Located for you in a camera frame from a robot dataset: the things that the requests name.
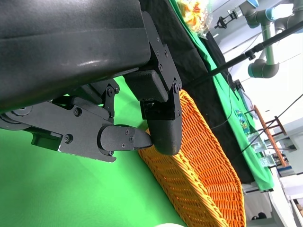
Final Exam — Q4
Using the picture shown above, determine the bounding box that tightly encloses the pale grey-green bowl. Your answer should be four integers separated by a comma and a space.
155, 222, 184, 227

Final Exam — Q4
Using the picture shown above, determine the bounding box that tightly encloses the grey panel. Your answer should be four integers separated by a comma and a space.
272, 120, 303, 175

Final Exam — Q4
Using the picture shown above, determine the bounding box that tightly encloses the white table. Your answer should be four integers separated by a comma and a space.
241, 175, 303, 227

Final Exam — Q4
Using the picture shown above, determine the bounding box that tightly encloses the orange wicker basket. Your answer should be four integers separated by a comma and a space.
138, 89, 247, 227

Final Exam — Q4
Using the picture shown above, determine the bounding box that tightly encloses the green cloth with cartoon print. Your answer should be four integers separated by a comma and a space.
169, 0, 275, 192

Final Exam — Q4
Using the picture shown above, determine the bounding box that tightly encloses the clear bag of yellow snacks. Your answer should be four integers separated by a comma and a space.
176, 0, 215, 37

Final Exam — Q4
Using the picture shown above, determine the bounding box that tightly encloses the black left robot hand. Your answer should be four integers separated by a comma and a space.
0, 0, 183, 163

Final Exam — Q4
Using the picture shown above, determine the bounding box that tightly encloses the black pole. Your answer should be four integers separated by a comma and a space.
183, 21, 303, 87

